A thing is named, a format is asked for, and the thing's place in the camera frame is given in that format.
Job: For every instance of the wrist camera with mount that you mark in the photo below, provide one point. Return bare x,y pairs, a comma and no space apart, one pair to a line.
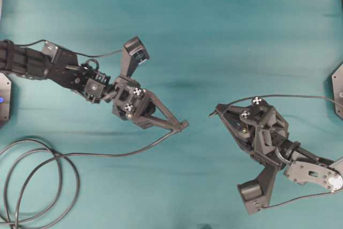
256,194
134,54

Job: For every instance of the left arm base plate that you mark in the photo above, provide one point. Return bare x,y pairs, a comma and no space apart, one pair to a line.
5,95

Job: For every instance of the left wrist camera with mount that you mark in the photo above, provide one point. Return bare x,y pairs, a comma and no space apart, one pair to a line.
134,54

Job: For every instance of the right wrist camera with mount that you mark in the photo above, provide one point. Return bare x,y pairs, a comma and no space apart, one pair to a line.
256,194

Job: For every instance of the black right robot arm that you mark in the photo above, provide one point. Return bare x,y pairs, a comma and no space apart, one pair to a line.
302,166

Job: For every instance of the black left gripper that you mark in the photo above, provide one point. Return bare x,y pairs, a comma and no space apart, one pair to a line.
131,102

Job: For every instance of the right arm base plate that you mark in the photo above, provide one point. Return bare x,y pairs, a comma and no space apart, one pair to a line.
337,85

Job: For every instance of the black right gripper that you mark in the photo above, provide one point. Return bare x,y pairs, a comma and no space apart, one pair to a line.
252,126

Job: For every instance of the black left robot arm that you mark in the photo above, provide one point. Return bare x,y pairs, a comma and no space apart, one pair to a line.
61,66

